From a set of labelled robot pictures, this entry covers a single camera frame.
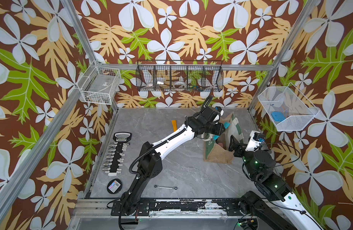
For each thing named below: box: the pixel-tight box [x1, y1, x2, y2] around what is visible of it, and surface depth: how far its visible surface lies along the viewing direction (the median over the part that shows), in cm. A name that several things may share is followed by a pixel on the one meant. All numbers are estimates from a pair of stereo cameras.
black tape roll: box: [106, 178, 123, 195], surface depth 82 cm
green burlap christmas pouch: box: [203, 113, 244, 164], surface depth 88 cm
